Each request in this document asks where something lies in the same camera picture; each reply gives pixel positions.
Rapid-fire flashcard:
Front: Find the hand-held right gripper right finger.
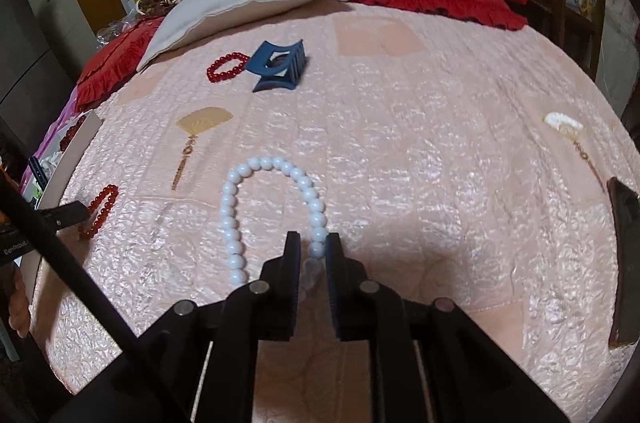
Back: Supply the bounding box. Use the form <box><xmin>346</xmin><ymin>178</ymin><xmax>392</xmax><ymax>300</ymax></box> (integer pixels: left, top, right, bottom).
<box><xmin>325</xmin><ymin>232</ymin><xmax>571</xmax><ymax>423</ymax></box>

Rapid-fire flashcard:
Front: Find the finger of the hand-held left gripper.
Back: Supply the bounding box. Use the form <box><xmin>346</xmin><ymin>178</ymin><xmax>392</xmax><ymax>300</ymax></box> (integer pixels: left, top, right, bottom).
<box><xmin>42</xmin><ymin>200</ymin><xmax>91</xmax><ymax>228</ymax></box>

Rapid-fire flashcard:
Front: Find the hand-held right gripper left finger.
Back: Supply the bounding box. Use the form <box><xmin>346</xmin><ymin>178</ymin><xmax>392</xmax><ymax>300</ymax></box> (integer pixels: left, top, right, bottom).
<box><xmin>52</xmin><ymin>230</ymin><xmax>303</xmax><ymax>423</ymax></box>

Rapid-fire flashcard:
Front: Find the orange red bead bracelet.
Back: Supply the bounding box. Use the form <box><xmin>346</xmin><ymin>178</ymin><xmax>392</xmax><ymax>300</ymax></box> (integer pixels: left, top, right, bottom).
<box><xmin>77</xmin><ymin>184</ymin><xmax>120</xmax><ymax>240</ymax></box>

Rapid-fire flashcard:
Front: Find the white cardboard box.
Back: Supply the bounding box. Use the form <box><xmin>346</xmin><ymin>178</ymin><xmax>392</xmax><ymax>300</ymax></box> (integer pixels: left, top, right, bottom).
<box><xmin>20</xmin><ymin>110</ymin><xmax>103</xmax><ymax>274</ymax></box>

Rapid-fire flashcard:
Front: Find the white bead necklace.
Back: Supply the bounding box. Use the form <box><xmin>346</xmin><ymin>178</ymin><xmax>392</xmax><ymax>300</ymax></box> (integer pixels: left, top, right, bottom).
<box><xmin>220</xmin><ymin>156</ymin><xmax>331</xmax><ymax>289</ymax></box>

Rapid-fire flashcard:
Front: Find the person's left hand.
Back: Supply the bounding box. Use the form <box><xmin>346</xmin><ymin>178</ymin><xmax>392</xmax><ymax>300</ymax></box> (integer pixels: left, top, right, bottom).
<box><xmin>7</xmin><ymin>270</ymin><xmax>33</xmax><ymax>331</ymax></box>

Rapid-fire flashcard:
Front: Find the magenta bed sheet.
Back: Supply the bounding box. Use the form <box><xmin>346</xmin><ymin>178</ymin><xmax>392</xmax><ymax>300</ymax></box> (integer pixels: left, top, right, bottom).
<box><xmin>20</xmin><ymin>86</ymin><xmax>83</xmax><ymax>184</ymax></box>

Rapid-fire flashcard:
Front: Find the pink quilted bedspread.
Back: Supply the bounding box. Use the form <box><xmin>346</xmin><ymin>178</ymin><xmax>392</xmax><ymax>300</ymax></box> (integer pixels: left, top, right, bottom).
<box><xmin>30</xmin><ymin>0</ymin><xmax>638</xmax><ymax>423</ymax></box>

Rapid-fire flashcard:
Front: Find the grey refrigerator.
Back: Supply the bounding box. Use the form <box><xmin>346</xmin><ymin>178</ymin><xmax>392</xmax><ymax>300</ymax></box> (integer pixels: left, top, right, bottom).
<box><xmin>0</xmin><ymin>0</ymin><xmax>76</xmax><ymax>144</ymax></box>

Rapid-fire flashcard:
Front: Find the blue hair claw clip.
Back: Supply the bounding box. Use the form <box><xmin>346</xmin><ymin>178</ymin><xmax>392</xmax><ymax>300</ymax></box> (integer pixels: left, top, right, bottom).
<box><xmin>244</xmin><ymin>38</ymin><xmax>307</xmax><ymax>94</ymax></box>

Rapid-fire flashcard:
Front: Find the dark smartphone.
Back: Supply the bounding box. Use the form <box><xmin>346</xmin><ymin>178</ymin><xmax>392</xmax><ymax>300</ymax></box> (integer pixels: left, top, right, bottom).
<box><xmin>606</xmin><ymin>177</ymin><xmax>640</xmax><ymax>349</ymax></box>

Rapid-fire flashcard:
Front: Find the black cable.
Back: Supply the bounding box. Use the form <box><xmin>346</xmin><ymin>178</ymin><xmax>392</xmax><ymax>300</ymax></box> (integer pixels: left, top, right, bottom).
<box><xmin>0</xmin><ymin>176</ymin><xmax>201</xmax><ymax>423</ymax></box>

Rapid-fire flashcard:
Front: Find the dark red bead bracelet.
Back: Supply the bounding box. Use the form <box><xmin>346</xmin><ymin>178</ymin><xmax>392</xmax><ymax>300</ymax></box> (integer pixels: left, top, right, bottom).
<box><xmin>59</xmin><ymin>116</ymin><xmax>85</xmax><ymax>150</ymax></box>
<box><xmin>206</xmin><ymin>52</ymin><xmax>251</xmax><ymax>84</ymax></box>

